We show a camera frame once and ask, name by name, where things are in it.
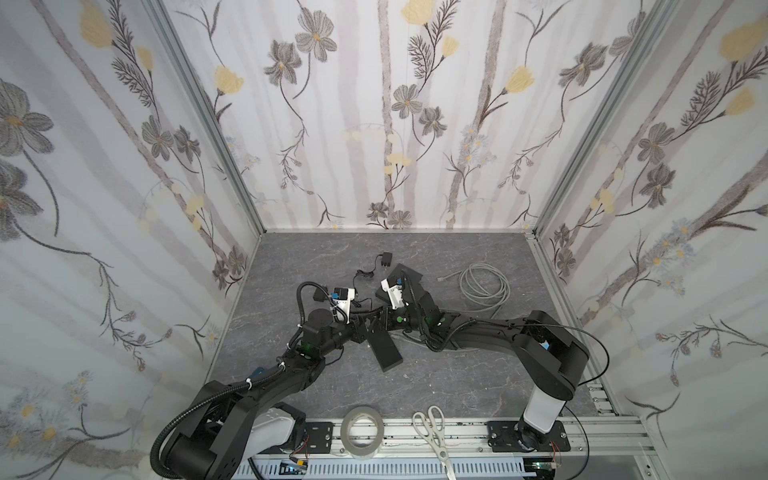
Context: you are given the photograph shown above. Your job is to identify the black ribbed network switch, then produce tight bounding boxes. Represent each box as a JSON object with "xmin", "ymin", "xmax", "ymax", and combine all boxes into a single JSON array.
[{"xmin": 367, "ymin": 329, "xmax": 403, "ymax": 373}]

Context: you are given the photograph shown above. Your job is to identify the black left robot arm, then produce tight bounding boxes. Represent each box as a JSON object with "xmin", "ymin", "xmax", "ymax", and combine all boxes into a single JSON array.
[{"xmin": 149, "ymin": 281, "xmax": 394, "ymax": 479}]

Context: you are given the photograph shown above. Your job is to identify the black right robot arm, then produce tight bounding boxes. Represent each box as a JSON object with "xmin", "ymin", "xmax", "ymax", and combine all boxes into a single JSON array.
[{"xmin": 382, "ymin": 280, "xmax": 590, "ymax": 452}]

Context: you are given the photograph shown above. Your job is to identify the clear tape roll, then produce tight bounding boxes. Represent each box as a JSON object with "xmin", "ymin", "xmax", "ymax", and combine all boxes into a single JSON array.
[{"xmin": 340, "ymin": 406, "xmax": 385, "ymax": 460}]

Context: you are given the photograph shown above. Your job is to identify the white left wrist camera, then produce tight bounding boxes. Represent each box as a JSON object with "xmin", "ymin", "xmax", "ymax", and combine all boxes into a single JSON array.
[{"xmin": 330, "ymin": 287, "xmax": 356, "ymax": 324}]

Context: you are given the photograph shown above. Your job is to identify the dark grey flat switch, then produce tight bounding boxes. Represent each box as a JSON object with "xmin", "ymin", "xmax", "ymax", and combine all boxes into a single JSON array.
[{"xmin": 375, "ymin": 263, "xmax": 423, "ymax": 301}]

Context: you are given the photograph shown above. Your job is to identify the small black adapter with cable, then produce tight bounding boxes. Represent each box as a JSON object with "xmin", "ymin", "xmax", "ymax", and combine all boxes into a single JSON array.
[{"xmin": 352, "ymin": 251, "xmax": 393, "ymax": 293}]

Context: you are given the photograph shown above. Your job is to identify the coiled grey ethernet cable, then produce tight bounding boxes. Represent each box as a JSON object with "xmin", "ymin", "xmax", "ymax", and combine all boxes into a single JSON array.
[{"xmin": 436, "ymin": 262, "xmax": 512, "ymax": 313}]

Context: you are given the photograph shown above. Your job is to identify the white handled scissors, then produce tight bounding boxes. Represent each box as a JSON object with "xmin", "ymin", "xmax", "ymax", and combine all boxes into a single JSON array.
[{"xmin": 411, "ymin": 405, "xmax": 457, "ymax": 480}]

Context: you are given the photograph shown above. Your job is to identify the white slotted cable duct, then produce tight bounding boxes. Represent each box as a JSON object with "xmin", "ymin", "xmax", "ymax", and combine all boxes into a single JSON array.
[{"xmin": 254, "ymin": 457, "xmax": 536, "ymax": 479}]

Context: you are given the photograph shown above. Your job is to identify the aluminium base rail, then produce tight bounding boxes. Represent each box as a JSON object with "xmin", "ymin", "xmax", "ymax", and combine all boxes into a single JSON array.
[{"xmin": 251, "ymin": 416, "xmax": 652, "ymax": 460}]

